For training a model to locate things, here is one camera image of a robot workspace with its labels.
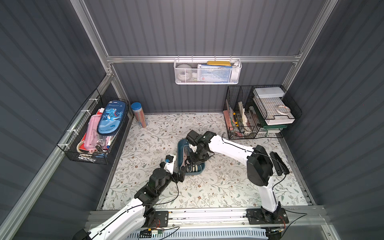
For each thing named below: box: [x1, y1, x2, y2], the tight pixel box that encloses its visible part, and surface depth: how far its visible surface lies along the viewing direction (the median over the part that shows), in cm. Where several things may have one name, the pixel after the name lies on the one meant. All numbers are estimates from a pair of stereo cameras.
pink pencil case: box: [84, 114, 108, 153], surface depth 69 cm
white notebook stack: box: [252, 87, 296, 126], surface depth 98 cm
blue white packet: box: [197, 64, 233, 84], surface depth 88 cm
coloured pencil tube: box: [131, 102, 147, 128], surface depth 102 cm
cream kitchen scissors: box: [187, 164, 202, 173], surface depth 91 cm
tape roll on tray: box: [277, 105, 291, 115], surface depth 98 cm
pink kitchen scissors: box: [180, 146, 188, 171], surface depth 94 cm
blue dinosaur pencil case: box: [97, 100, 127, 136], surface depth 71 cm
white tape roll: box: [176, 64, 193, 81], surface depth 88 cm
